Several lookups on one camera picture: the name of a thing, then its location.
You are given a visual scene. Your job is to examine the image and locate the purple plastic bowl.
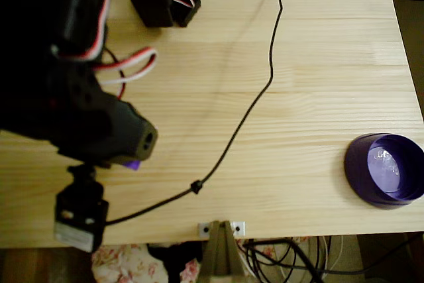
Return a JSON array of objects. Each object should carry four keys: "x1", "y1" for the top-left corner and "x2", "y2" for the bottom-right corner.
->
[{"x1": 343, "y1": 133, "x2": 424, "y2": 211}]

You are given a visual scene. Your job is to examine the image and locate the floral cloth under table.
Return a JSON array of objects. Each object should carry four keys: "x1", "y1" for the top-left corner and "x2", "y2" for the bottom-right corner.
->
[{"x1": 91, "y1": 236, "x2": 311, "y2": 283}]

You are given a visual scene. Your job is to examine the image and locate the black cloth bundle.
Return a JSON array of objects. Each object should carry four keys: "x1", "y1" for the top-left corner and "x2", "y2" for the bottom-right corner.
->
[{"x1": 147, "y1": 241, "x2": 203, "y2": 283}]

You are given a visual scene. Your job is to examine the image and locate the red white servo wires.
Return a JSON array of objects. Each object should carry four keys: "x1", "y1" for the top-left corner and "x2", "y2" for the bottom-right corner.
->
[{"x1": 49, "y1": 0, "x2": 196, "y2": 98}]

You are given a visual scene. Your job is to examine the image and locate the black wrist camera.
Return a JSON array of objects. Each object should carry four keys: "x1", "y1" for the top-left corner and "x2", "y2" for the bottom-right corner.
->
[{"x1": 54, "y1": 163, "x2": 110, "y2": 253}]

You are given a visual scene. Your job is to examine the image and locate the black camera cable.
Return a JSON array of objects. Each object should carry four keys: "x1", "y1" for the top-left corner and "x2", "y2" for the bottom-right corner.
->
[{"x1": 105, "y1": 0, "x2": 284, "y2": 226}]

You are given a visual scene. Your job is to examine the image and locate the silver metal bracket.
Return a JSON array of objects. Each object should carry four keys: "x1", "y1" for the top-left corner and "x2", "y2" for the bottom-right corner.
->
[{"x1": 197, "y1": 221, "x2": 246, "y2": 237}]

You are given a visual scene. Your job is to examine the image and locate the metal table clamp bracket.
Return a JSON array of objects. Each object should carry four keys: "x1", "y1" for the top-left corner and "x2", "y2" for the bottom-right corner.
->
[{"x1": 197, "y1": 219, "x2": 246, "y2": 283}]

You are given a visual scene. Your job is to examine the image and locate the thick black floor cable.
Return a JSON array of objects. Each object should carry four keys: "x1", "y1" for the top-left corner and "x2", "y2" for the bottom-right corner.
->
[{"x1": 243, "y1": 239, "x2": 324, "y2": 283}]

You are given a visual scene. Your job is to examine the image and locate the white floor cable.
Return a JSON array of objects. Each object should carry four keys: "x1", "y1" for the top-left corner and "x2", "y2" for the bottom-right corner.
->
[{"x1": 306, "y1": 235, "x2": 345, "y2": 283}]

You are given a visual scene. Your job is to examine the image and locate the thin black floor cable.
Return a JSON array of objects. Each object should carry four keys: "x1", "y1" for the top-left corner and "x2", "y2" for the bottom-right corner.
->
[{"x1": 246, "y1": 235, "x2": 424, "y2": 283}]

